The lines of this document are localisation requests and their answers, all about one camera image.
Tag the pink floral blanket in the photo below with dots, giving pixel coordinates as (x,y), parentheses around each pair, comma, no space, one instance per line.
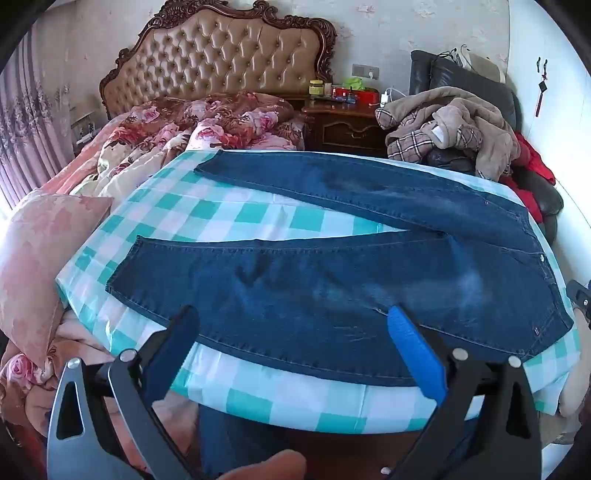
(138,157)

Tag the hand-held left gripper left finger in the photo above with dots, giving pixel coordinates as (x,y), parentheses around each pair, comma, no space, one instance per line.
(171,360)

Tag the beige plaid-lined coat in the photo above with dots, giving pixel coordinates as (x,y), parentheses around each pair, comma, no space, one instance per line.
(485,115)

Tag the teal white checked tablecloth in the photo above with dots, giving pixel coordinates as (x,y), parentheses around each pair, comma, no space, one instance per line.
(207,217)

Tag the pink patterned pillow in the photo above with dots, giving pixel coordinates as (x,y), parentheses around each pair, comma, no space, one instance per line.
(41,249)

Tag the red box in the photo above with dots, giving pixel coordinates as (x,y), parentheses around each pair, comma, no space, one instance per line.
(364,96)

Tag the beige bag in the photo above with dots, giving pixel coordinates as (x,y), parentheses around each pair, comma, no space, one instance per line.
(485,67)

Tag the red floral quilt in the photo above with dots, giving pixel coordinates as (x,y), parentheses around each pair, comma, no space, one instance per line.
(231,115)

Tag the green plastic bag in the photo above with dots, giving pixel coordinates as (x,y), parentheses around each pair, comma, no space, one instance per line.
(354,83)

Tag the blue denim pants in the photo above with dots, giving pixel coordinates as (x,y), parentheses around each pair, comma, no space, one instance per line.
(323,286)

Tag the pink striped curtain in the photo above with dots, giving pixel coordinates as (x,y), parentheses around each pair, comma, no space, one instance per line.
(23,129)

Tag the red tassel ornament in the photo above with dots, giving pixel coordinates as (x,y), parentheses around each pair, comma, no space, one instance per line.
(541,99)

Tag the black leather armchair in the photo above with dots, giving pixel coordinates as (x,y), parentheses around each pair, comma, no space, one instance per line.
(461,78)

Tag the yellow jar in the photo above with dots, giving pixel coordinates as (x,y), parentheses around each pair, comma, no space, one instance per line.
(316,87)

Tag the tufted leather carved headboard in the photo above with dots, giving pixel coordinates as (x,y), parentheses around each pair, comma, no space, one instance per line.
(221,55)

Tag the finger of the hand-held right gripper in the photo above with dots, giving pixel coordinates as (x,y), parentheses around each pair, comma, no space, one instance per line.
(581,300)

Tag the red garment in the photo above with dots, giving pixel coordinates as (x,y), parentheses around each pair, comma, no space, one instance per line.
(535,161)

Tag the white charger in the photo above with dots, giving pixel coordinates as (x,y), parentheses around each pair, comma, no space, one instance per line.
(384,98)

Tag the grey wall outlet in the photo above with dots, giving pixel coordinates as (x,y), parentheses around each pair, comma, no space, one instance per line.
(365,70)

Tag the dark wooden nightstand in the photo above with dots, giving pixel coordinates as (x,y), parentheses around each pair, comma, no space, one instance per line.
(346,131)

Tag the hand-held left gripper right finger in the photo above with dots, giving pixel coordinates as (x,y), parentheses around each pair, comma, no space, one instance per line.
(415,350)

